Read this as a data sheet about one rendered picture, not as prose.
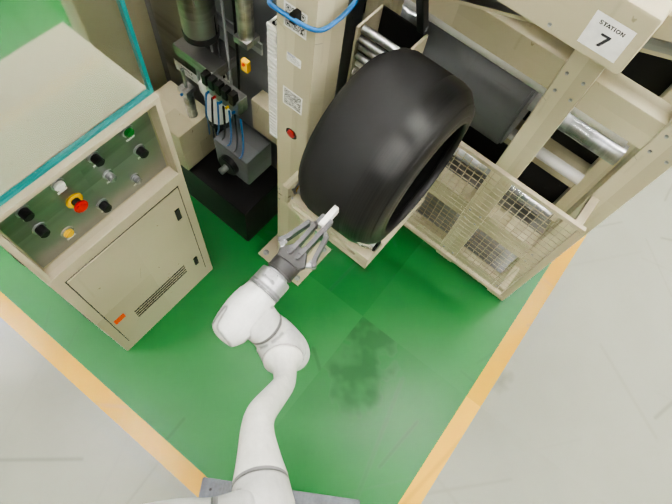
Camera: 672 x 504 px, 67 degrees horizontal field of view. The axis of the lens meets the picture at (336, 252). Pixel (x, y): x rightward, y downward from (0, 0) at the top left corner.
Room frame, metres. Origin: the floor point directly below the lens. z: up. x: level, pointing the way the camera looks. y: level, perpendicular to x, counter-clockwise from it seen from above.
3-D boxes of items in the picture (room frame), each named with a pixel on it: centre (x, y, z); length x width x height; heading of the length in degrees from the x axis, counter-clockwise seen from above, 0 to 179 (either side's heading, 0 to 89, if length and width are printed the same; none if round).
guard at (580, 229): (1.15, -0.38, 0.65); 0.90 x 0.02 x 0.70; 64
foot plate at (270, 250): (1.05, 0.21, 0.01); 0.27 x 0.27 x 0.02; 64
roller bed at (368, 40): (1.39, 0.00, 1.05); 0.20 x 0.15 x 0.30; 64
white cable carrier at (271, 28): (1.06, 0.30, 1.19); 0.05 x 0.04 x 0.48; 154
